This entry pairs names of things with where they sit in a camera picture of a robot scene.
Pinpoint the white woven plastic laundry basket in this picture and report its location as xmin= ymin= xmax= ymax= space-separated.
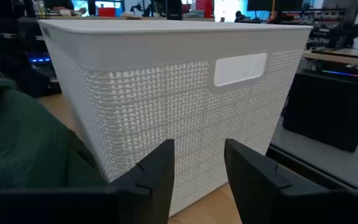
xmin=37 ymin=19 xmax=313 ymax=217

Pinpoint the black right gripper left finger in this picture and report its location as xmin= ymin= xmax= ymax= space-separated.
xmin=0 ymin=138 xmax=176 ymax=224

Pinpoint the red box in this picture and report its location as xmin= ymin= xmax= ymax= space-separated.
xmin=98 ymin=6 xmax=116 ymax=17

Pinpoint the light wooden desk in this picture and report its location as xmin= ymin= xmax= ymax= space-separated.
xmin=301 ymin=48 xmax=358 ymax=68

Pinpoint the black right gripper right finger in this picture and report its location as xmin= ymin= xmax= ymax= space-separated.
xmin=224 ymin=138 xmax=358 ymax=224

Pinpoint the black computer tower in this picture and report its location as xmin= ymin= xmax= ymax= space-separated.
xmin=282 ymin=70 xmax=358 ymax=153

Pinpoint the dark green garment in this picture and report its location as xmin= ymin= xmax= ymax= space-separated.
xmin=0 ymin=60 xmax=108 ymax=192

